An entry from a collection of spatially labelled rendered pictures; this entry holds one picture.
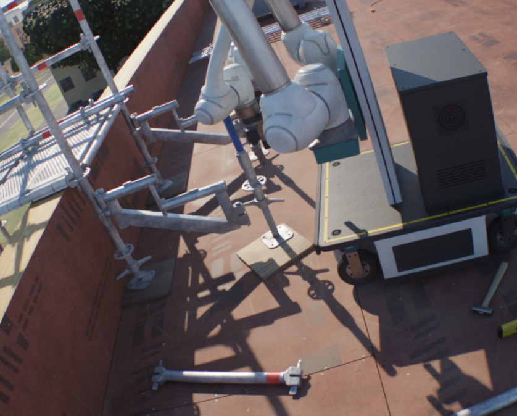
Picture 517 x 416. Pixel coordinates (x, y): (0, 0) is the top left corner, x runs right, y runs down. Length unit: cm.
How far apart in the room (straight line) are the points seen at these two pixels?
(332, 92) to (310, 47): 49
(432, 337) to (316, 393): 49
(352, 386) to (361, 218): 68
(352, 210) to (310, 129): 66
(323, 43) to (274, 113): 68
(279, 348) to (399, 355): 52
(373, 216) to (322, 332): 52
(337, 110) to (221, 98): 39
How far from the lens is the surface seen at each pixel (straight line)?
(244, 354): 224
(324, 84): 177
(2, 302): 208
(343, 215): 219
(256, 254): 270
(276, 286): 248
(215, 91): 180
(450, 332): 203
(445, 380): 189
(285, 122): 159
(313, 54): 223
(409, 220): 206
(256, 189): 254
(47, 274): 232
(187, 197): 261
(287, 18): 239
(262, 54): 161
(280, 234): 275
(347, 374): 199
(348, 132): 185
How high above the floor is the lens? 153
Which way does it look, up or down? 30 degrees down
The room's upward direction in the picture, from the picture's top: 23 degrees counter-clockwise
